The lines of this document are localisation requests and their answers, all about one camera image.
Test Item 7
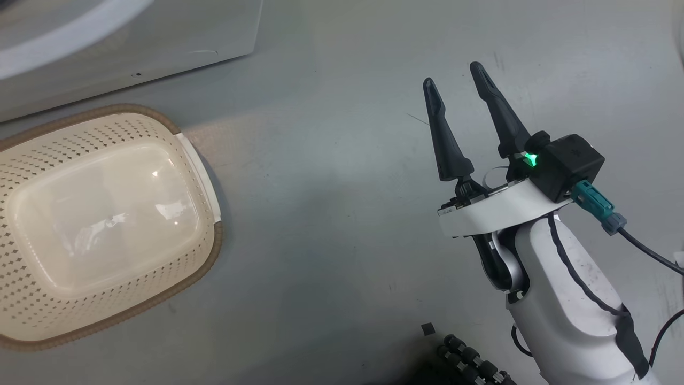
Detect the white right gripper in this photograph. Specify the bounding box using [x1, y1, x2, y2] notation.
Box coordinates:
[423, 61, 572, 238]

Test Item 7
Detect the white front-load washing machine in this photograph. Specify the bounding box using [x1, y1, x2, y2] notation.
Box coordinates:
[0, 0, 263, 122]

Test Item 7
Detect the cream perforated laundry basket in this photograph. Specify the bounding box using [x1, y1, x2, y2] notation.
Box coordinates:
[0, 104, 224, 352]

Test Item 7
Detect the twisted black right arm cable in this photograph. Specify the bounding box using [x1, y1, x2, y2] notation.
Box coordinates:
[548, 214, 631, 316]

